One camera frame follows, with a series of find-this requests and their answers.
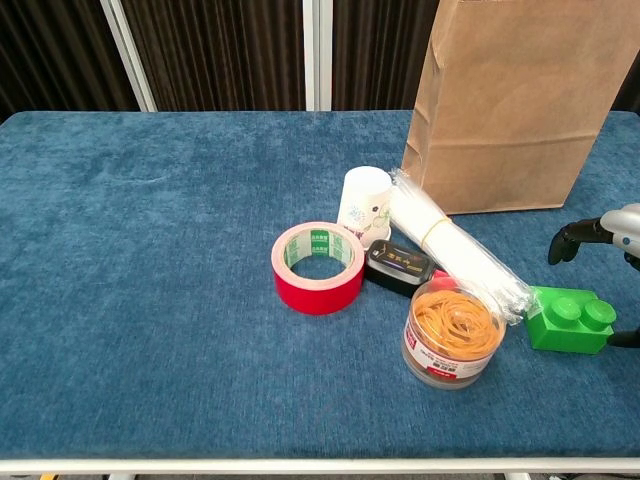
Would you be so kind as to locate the brown paper shopping bag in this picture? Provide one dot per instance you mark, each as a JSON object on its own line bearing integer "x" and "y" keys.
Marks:
{"x": 500, "y": 100}

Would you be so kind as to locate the small red object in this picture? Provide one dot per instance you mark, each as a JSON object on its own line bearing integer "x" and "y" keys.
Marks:
{"x": 442, "y": 281}

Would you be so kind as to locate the black rectangular tin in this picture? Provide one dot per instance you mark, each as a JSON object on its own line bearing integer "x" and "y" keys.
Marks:
{"x": 395, "y": 265}

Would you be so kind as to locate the blue velvet tablecloth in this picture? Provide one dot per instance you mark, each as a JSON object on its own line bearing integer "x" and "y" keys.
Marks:
{"x": 150, "y": 250}

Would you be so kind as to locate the white printed paper cup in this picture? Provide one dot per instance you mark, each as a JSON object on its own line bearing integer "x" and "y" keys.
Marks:
{"x": 362, "y": 200}

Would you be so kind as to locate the clear tub of rubber bands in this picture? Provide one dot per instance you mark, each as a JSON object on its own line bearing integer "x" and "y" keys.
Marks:
{"x": 450, "y": 360}

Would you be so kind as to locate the black pleated curtain panel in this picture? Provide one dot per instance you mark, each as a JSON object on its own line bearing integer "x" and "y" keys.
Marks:
{"x": 375, "y": 50}
{"x": 225, "y": 50}
{"x": 50, "y": 50}
{"x": 631, "y": 95}

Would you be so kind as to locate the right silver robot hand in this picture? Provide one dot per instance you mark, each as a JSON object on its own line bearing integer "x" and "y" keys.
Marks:
{"x": 622, "y": 225}

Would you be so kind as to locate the white table frame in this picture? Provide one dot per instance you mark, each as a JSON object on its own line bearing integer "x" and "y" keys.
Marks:
{"x": 300, "y": 466}

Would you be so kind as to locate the green toy brick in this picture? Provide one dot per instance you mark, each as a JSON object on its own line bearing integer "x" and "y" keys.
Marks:
{"x": 560, "y": 335}

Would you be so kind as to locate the white frame post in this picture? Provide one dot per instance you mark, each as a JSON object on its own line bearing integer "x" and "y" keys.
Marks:
{"x": 317, "y": 50}
{"x": 127, "y": 55}

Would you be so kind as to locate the red tape roll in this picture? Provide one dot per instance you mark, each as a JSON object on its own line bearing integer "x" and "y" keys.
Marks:
{"x": 320, "y": 300}

